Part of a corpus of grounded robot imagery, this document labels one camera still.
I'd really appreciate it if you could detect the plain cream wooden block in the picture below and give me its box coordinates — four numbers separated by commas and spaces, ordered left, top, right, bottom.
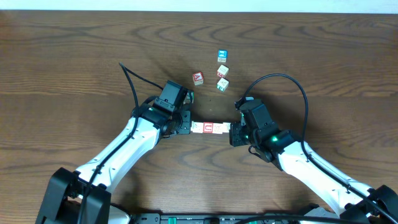
223, 123, 231, 133

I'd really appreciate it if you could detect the blue-edged number 3 block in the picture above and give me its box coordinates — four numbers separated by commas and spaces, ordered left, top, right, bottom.
212, 123, 224, 134

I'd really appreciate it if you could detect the red U wooden block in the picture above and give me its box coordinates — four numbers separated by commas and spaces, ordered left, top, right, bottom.
203, 122, 214, 133

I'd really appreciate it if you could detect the cream block with yellow side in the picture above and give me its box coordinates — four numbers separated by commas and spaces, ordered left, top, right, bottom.
190, 121, 195, 132

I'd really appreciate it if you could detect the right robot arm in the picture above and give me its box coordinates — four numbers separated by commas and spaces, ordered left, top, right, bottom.
229, 97, 397, 223

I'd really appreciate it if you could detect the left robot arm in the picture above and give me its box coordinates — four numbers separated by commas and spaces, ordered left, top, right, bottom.
35, 81, 194, 224

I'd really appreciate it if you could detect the green 4 wooden block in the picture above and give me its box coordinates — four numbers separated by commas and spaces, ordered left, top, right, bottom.
187, 91, 194, 104

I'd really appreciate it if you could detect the red A wooden block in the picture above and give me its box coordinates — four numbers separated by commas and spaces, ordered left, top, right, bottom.
192, 72, 204, 86

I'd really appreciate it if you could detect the green J wooden block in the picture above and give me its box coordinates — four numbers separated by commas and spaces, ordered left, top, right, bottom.
216, 78, 229, 92

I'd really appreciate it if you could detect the red M wooden block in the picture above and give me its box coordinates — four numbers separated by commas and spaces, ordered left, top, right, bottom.
217, 65, 229, 78

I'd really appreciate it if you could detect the blue-top wooden block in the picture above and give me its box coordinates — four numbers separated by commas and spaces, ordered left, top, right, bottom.
217, 50, 228, 63

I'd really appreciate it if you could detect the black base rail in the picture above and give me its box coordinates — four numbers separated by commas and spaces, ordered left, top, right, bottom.
130, 212, 312, 224

